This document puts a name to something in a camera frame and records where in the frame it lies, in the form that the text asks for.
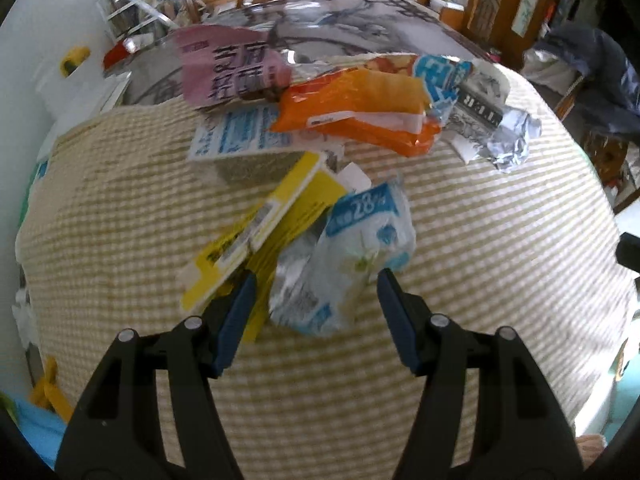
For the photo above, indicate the blue white snack wrapper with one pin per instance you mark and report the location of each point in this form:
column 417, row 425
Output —
column 435, row 77

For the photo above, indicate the crumpled silver blue wrapper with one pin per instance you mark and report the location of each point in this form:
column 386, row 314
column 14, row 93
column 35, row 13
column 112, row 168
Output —
column 475, row 105

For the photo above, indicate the blue white leaflet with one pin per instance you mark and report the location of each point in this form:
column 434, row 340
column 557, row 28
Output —
column 240, row 132

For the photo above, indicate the small wall picture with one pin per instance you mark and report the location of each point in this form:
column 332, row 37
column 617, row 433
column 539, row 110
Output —
column 525, row 12

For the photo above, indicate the yellow box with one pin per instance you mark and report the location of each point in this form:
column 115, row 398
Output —
column 295, row 195

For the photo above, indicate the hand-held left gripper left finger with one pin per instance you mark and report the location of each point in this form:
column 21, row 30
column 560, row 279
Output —
column 235, row 325

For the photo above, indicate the carved wooden chair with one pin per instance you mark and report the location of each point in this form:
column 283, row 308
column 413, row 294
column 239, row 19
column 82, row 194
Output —
column 605, row 160

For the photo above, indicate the orange snack wrapper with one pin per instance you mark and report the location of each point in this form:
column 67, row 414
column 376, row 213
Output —
column 360, row 105

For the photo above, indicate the white metal rack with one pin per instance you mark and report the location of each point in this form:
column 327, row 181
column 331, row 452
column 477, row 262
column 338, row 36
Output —
column 125, row 5

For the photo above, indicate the dark blue jacket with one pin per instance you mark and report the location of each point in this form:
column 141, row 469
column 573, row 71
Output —
column 595, row 65

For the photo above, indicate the pink snack wrapper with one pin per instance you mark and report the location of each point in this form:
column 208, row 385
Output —
column 225, row 70

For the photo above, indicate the beige checked table mat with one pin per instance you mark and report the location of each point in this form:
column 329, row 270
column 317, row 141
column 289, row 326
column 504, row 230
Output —
column 500, row 260

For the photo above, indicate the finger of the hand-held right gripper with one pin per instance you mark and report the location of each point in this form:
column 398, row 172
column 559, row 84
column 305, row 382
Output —
column 630, row 254

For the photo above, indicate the light blue plastic item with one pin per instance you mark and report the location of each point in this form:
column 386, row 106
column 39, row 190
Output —
column 35, row 430

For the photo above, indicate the yellow plush toy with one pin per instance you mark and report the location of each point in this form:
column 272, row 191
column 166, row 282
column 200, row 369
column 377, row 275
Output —
column 75, row 57

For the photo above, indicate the yellow stick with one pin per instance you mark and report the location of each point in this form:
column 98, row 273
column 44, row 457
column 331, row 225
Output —
column 50, row 390

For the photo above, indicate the green board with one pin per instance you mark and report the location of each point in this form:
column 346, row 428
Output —
column 30, row 195

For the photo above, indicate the crumpled white plastic bag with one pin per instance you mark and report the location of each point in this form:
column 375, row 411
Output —
column 22, row 315

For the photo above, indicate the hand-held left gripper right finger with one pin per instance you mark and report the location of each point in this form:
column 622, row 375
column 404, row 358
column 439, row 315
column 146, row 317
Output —
column 397, row 330

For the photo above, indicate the blue white plastic packet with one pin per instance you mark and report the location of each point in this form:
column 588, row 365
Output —
column 350, row 240

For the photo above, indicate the crumpled white paper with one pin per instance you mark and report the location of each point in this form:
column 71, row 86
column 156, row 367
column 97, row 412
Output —
column 515, row 142

